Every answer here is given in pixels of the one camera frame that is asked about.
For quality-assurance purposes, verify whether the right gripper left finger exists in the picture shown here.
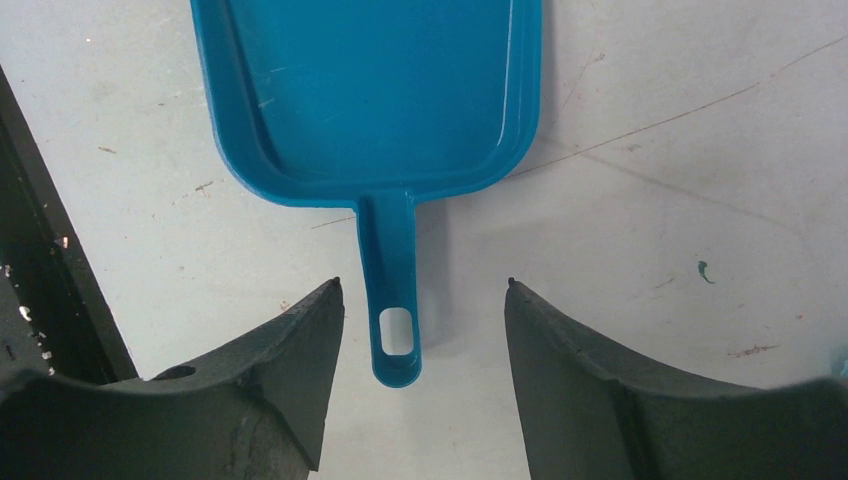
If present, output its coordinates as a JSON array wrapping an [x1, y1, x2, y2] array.
[[1, 278, 345, 479]]

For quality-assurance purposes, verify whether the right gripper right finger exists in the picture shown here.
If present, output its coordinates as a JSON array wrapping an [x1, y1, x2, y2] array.
[[504, 280, 847, 479]]

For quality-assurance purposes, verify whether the blue dustpan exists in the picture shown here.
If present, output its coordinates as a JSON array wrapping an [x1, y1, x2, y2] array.
[[190, 1, 544, 388]]

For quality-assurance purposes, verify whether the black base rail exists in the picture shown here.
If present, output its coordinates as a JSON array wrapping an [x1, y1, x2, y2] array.
[[1, 78, 138, 385]]

